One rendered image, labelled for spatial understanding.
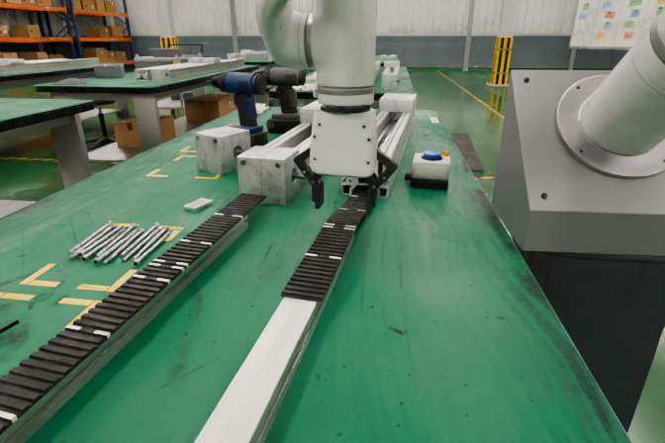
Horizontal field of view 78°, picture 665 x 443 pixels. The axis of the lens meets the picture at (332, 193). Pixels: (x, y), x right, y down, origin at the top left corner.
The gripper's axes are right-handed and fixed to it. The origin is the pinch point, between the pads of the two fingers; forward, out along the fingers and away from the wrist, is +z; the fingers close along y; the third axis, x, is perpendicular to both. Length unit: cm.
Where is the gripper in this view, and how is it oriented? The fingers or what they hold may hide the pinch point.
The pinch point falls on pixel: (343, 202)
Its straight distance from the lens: 67.4
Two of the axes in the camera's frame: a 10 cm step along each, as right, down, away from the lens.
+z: 0.0, 9.4, 3.5
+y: 9.7, 0.9, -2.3
